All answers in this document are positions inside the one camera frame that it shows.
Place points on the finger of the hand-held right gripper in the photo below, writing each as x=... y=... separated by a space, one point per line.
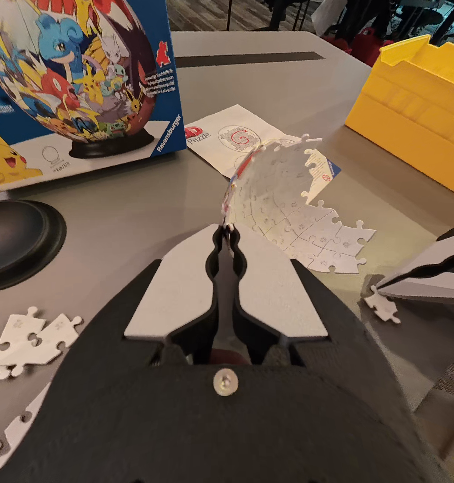
x=449 y=251
x=446 y=288

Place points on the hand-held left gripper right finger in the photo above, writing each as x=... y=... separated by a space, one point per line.
x=276 y=294

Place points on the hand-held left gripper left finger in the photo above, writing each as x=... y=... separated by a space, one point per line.
x=174 y=294

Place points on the white puzzle piece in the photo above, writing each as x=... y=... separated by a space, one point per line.
x=381 y=305

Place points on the partly built puzzle ball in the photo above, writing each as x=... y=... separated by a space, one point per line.
x=279 y=181

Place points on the pile of white jigsaw parts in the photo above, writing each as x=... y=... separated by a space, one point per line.
x=23 y=347

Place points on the black ball stand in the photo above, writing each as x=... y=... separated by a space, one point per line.
x=15 y=241

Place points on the blue puzzle box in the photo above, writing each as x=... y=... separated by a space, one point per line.
x=79 y=75

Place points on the yellow plastic bin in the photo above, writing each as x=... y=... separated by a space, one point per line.
x=412 y=113

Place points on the white instruction sheet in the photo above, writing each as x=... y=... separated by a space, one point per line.
x=215 y=151

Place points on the red canister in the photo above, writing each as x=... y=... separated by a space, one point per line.
x=336 y=43
x=368 y=43

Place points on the hanging white paper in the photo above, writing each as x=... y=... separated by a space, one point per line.
x=327 y=17

